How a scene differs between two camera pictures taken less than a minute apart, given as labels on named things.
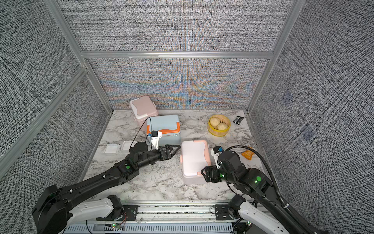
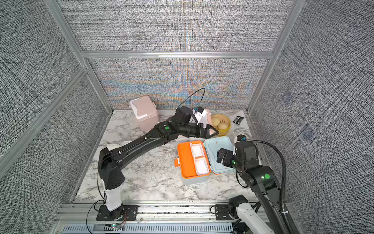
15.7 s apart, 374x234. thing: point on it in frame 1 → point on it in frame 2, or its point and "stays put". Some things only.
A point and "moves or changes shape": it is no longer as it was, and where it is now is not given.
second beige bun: (222, 126) stays put
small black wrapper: (238, 120) stays put
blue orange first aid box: (170, 126) moves or changes shape
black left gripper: (168, 155) → (206, 135)
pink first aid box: (142, 108) stays put
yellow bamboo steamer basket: (218, 125) stays put
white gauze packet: (126, 145) moves or changes shape
